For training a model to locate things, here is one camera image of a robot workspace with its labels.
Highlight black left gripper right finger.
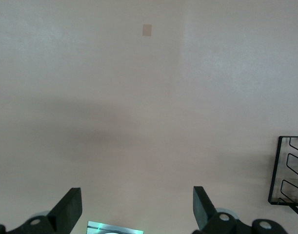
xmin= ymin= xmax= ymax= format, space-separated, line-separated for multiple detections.
xmin=192 ymin=186 xmax=290 ymax=234

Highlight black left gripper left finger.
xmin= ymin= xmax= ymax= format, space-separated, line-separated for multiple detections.
xmin=0 ymin=187 xmax=83 ymax=234

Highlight black wire cup holder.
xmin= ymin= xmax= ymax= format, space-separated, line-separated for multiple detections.
xmin=267 ymin=136 xmax=298 ymax=220

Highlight brown table cover sheet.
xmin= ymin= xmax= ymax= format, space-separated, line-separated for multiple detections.
xmin=0 ymin=0 xmax=298 ymax=234

